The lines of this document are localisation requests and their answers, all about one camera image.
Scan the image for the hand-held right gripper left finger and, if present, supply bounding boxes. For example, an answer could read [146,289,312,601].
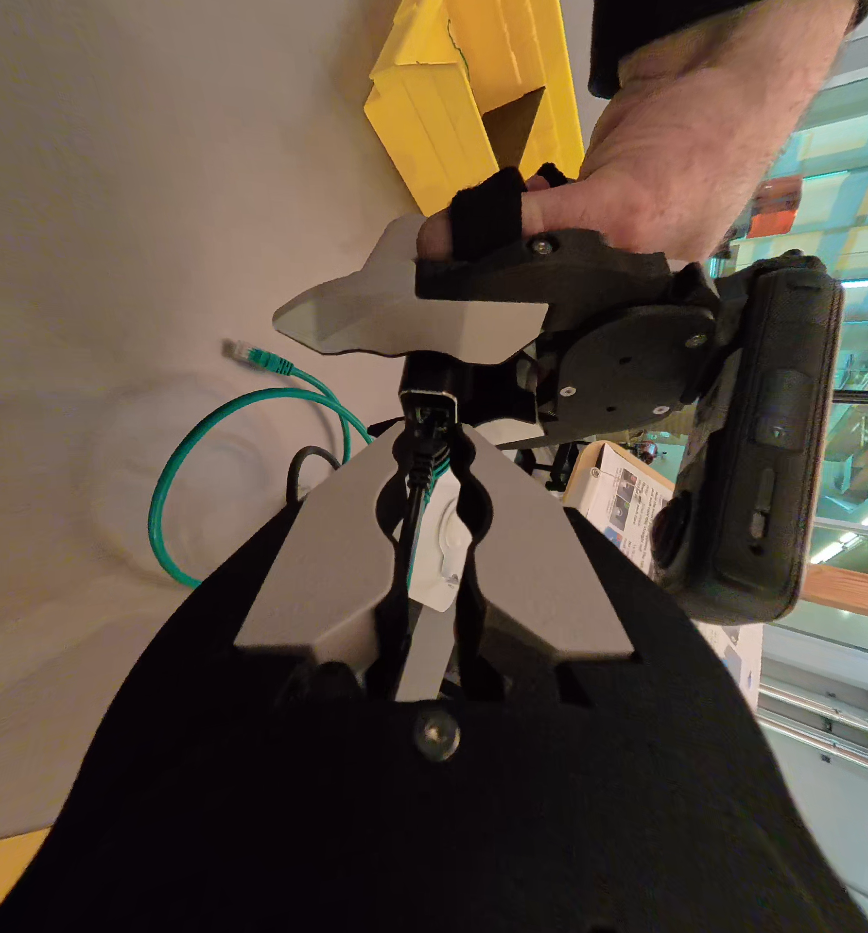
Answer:
[231,422,415,703]

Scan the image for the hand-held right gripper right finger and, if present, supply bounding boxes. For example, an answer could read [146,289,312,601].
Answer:
[449,422,634,704]

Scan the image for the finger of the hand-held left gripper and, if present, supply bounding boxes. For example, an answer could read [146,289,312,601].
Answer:
[271,214,548,362]
[455,362,551,449]

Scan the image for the black ethernet splitter box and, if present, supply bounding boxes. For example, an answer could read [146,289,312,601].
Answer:
[397,356,464,427]

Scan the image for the black ethernet cable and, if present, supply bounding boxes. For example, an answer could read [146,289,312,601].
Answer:
[287,412,455,703]

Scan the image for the green ethernet cable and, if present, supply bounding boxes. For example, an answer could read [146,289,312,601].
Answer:
[148,340,449,590]

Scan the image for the person's left hand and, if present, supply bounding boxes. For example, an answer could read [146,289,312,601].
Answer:
[415,41,836,267]

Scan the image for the printed instruction board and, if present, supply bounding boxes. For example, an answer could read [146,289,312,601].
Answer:
[561,437,766,713]

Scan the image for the black bin divider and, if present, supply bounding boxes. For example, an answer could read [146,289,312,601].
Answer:
[480,87,548,175]

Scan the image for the wooden ceiling beam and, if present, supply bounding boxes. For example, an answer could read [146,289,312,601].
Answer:
[804,564,868,626]

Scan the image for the silver conduit pipes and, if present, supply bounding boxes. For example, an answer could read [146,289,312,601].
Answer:
[756,684,868,785]

